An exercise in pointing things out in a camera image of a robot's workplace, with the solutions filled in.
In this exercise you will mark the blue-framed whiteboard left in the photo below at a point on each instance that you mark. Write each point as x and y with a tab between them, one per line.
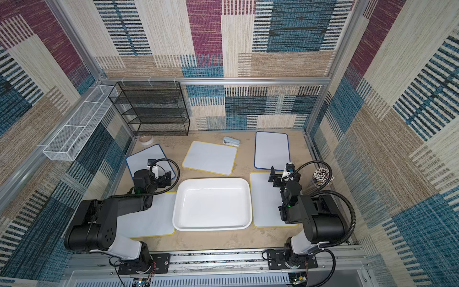
139	160

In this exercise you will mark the aluminium front rail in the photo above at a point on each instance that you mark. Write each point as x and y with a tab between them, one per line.
344	257

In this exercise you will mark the yellow-framed whiteboard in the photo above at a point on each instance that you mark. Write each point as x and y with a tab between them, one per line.
154	222
210	157
266	200

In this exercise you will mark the white plastic storage box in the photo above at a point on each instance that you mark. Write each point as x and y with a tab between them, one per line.
212	205

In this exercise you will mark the blue-framed whiteboard back right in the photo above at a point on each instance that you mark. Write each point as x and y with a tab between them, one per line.
271	150

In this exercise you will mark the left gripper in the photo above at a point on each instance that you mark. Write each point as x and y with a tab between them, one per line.
163	184

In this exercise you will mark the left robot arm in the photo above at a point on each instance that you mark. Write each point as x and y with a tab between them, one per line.
94	225

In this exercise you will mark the tape roll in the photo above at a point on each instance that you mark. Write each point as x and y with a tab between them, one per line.
146	140

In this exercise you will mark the white wire mesh basket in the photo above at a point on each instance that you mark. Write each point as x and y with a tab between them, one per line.
69	141

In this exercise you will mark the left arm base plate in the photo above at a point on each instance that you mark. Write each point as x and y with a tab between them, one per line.
155	263

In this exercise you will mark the black wire mesh shelf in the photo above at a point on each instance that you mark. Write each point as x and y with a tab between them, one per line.
151	108

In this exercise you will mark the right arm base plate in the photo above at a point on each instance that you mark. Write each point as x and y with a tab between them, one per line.
278	259

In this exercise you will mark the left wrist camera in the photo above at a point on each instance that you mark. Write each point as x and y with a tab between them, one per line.
153	168

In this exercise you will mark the cup of pencils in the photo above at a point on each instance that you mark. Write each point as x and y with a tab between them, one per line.
321	177

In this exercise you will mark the blue-framed whiteboard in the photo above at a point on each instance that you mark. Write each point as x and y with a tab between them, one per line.
139	160
271	150

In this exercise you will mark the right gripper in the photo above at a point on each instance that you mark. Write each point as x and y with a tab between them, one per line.
278	178

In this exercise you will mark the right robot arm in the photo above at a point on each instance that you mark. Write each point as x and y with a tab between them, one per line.
319	216

